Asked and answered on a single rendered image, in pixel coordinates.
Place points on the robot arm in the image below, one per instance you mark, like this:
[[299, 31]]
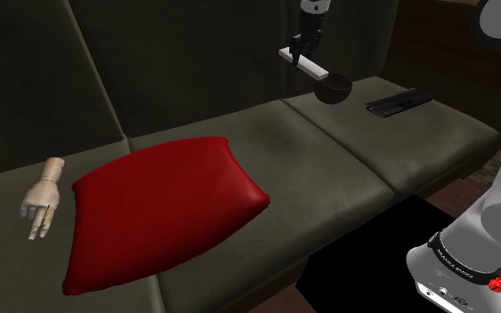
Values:
[[467, 234]]

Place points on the black remote control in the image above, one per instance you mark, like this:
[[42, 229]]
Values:
[[399, 103]]

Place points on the dark olive sofa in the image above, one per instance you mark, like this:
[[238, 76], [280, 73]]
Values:
[[319, 164]]

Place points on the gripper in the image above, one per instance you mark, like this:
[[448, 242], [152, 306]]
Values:
[[311, 24]]

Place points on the red pillow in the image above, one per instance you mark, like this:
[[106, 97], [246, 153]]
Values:
[[163, 212]]

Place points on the wooden hand figure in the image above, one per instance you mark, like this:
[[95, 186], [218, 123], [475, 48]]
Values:
[[42, 195]]

